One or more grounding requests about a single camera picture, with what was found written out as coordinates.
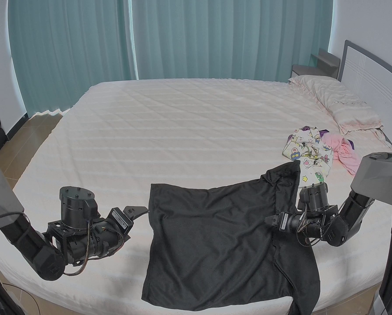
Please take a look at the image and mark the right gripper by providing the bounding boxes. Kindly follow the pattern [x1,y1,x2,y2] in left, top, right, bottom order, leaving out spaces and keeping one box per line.
[264,211,315,236]

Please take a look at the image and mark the pink garment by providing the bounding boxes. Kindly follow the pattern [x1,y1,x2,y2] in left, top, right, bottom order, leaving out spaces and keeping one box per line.
[321,129,361,176]

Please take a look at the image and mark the black T-shirt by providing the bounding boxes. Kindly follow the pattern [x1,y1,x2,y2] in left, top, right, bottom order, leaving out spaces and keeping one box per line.
[140,159,321,315]

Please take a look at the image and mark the pale pink pillow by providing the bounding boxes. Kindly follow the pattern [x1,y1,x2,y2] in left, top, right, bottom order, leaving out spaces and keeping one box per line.
[288,74,384,134]

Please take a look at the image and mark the white printed pyjama top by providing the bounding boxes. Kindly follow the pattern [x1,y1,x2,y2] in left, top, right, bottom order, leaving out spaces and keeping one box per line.
[282,126,335,189]

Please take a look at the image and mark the black cable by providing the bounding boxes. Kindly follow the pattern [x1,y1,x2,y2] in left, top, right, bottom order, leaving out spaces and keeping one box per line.
[0,282,43,315]

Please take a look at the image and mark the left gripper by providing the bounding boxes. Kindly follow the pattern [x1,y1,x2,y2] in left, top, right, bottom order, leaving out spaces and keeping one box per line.
[85,205,150,259]

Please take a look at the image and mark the blue-green curtain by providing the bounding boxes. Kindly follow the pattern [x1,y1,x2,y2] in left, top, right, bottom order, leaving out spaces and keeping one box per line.
[130,0,335,83]
[7,0,138,117]

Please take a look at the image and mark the grey bedside table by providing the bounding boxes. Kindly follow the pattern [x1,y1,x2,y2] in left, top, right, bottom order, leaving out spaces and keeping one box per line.
[292,47,341,79]

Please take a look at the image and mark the bed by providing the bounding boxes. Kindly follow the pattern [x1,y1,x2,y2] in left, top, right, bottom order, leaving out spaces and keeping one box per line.
[0,40,392,315]

